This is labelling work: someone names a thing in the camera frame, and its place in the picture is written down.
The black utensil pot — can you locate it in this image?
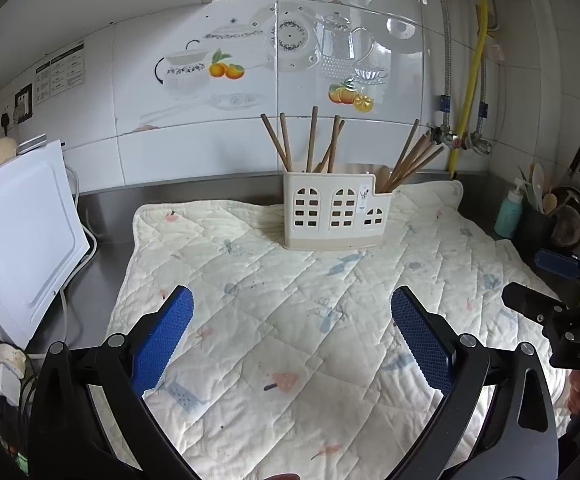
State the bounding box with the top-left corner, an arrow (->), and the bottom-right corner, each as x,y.
512,185 -> 580,258

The long diagonal wooden chopstick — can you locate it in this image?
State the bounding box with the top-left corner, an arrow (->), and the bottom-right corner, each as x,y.
314,115 -> 344,174

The teal soap bottle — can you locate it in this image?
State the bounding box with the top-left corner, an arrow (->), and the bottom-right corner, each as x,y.
494,178 -> 525,238

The person's right hand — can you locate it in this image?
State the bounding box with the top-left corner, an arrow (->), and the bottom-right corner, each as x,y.
568,370 -> 580,415

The metal water valve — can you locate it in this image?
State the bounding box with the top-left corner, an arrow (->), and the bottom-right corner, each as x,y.
428,126 -> 493,156

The yellow gas hose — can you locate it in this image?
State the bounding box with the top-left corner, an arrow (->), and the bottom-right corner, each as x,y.
446,0 -> 492,181

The white house-shaped utensil holder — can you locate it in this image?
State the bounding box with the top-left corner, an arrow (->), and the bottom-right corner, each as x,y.
284,172 -> 392,252

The white appliance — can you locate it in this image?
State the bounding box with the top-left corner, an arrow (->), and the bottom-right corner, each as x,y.
0,141 -> 89,348

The white quilted mat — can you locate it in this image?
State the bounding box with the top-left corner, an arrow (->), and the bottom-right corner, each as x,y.
108,181 -> 550,479

